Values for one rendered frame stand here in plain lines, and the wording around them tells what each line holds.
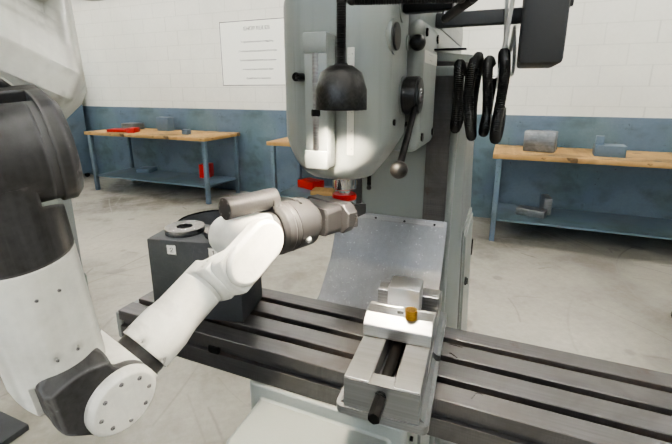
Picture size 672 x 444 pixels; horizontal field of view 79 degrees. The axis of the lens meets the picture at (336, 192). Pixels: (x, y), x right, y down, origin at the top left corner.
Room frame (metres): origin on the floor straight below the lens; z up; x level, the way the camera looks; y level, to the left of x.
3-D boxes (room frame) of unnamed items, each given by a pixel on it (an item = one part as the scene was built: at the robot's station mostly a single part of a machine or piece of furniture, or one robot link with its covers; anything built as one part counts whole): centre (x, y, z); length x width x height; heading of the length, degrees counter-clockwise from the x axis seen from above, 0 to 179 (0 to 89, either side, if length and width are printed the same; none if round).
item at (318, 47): (0.67, 0.03, 1.44); 0.04 x 0.04 x 0.21; 68
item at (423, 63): (0.95, -0.09, 1.47); 0.24 x 0.19 x 0.26; 68
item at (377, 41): (0.77, -0.02, 1.47); 0.21 x 0.19 x 0.32; 68
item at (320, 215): (0.70, 0.05, 1.24); 0.13 x 0.12 x 0.10; 47
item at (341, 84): (0.58, -0.01, 1.47); 0.07 x 0.07 x 0.06
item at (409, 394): (0.69, -0.13, 1.01); 0.35 x 0.15 x 0.11; 160
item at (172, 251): (0.89, 0.30, 1.06); 0.22 x 0.12 x 0.20; 79
